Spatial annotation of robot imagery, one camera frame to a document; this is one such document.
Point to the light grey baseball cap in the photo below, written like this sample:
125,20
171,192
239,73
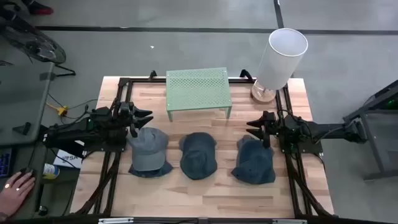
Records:
147,149

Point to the black caster wheel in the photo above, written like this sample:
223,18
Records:
43,210

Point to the blue denim baseball cap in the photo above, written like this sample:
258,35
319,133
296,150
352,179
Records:
253,161

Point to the white printed box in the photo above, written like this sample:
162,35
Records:
66,160

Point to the navy blue baseball cap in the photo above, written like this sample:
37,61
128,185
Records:
166,168

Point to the person's hand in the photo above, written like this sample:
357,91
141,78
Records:
14,196

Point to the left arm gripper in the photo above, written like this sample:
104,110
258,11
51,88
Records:
127,113

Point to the black floor fan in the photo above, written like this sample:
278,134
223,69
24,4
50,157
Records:
34,43

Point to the dark charcoal baseball cap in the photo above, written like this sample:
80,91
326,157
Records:
197,155

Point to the silver metal bracket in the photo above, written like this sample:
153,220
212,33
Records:
116,221
289,221

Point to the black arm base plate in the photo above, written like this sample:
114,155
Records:
311,150
102,149

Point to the backlit computer keyboard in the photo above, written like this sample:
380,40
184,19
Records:
4,161

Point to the person's red shoe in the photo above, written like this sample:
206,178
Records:
42,11

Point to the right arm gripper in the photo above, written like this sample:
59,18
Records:
270,123

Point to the black table clamp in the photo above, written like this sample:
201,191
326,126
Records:
152,75
247,74

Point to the black aluminium table frame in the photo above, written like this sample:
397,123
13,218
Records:
123,81

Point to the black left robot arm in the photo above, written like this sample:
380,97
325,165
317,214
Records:
71,133

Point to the grey desk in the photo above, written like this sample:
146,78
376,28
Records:
21,93

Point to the green perforated metal shelf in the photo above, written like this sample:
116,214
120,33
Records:
199,90

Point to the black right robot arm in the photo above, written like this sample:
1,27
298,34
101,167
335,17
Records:
326,129

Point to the grey metal cart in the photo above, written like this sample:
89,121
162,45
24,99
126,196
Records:
376,130

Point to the white yellow drink can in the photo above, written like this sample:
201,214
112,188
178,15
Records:
51,171

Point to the black wedge stand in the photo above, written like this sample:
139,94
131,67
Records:
23,128

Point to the white shade table lamp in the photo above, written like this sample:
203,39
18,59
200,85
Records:
280,62

